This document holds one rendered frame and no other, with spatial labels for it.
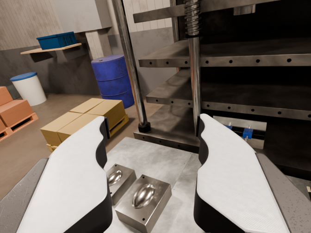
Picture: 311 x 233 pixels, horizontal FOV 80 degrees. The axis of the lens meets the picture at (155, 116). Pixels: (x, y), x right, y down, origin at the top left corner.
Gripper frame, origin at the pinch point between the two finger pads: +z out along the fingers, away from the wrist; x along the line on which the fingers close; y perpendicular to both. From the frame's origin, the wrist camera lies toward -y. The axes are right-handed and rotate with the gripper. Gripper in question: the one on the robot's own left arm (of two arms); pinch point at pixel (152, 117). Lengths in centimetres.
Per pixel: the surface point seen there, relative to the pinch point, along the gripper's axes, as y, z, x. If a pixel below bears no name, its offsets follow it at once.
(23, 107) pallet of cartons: 148, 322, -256
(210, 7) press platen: -9, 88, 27
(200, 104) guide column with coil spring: 38, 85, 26
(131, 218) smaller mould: 61, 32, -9
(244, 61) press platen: 13, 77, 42
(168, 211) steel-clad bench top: 66, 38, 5
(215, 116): 46, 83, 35
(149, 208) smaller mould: 60, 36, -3
